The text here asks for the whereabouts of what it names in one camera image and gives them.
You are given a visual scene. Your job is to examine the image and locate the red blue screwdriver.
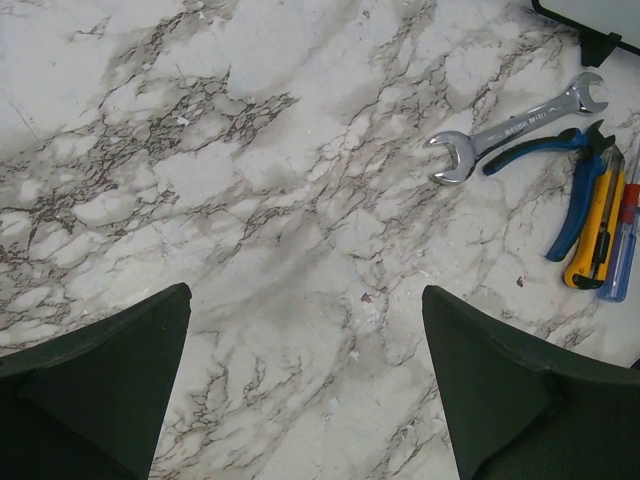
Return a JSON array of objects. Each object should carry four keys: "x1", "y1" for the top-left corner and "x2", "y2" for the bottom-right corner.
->
[{"x1": 597, "y1": 153, "x2": 639, "y2": 303}]

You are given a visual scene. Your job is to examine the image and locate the silver open-end wrench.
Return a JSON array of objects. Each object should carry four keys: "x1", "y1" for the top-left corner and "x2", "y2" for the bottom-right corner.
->
[{"x1": 423, "y1": 71, "x2": 608, "y2": 185}]

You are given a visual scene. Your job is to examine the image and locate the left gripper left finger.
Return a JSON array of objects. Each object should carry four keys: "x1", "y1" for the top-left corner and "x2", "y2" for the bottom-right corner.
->
[{"x1": 1, "y1": 283, "x2": 191, "y2": 479}]

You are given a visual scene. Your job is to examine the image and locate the yellow utility knife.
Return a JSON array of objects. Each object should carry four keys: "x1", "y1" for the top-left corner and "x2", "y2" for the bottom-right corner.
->
[{"x1": 564, "y1": 145, "x2": 626, "y2": 290}]

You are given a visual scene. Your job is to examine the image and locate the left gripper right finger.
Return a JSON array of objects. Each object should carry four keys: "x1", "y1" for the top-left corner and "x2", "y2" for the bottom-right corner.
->
[{"x1": 422, "y1": 285, "x2": 639, "y2": 479}]

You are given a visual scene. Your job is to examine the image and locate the black framed whiteboard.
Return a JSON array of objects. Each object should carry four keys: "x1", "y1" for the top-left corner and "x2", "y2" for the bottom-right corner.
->
[{"x1": 531, "y1": 0, "x2": 640, "y2": 68}]

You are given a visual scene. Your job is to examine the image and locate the blue handled pliers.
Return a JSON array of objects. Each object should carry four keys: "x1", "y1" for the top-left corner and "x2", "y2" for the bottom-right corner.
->
[{"x1": 482, "y1": 120, "x2": 616, "y2": 262}]

